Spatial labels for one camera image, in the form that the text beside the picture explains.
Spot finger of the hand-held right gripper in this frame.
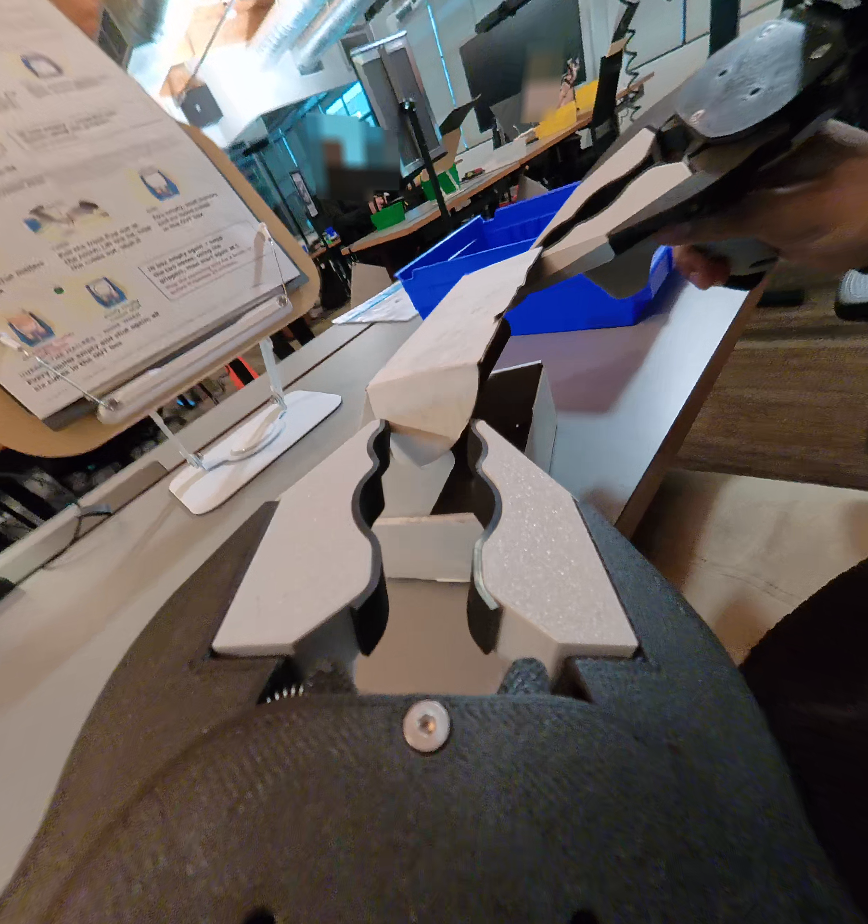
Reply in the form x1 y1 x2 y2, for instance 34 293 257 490
541 161 696 300
535 127 660 248

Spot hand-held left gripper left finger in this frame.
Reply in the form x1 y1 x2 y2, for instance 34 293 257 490
210 419 393 658

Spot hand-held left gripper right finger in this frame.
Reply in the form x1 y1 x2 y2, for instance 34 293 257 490
466 419 640 661

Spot blue plastic bin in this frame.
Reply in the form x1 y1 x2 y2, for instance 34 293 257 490
394 180 677 338

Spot white cardboard mailer box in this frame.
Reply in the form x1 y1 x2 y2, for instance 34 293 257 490
365 249 559 584

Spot person's right hand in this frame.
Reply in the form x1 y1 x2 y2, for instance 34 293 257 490
672 121 868 291

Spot yellow plastic bin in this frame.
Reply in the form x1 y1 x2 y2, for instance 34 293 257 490
535 79 601 141

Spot background work table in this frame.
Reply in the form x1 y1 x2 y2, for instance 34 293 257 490
342 71 657 255

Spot white and wooden document stand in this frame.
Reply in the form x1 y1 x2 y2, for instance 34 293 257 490
0 119 343 516

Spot black monitor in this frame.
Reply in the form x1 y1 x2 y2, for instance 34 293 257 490
459 0 588 136

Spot black tripod pole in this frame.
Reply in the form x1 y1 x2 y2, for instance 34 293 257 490
398 100 455 219

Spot person's beige pants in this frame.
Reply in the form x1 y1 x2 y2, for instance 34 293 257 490
632 468 868 668

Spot upright display panel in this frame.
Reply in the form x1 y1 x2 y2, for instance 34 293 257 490
351 32 451 176

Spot white shoe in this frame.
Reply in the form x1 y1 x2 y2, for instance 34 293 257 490
834 269 868 323

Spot blue-bordered paper sheet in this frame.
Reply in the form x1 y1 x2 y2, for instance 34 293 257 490
332 283 422 326

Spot printed instruction sheet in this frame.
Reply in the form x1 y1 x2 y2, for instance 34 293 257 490
0 0 310 421

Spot black hanging box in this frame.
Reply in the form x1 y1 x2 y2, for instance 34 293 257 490
178 83 224 129

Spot dark grey desk cable flap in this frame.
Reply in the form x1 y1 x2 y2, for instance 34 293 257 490
0 461 169 600

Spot black cable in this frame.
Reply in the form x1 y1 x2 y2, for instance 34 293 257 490
44 503 115 571

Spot silver ceiling duct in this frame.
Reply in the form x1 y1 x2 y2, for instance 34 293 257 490
254 0 366 75

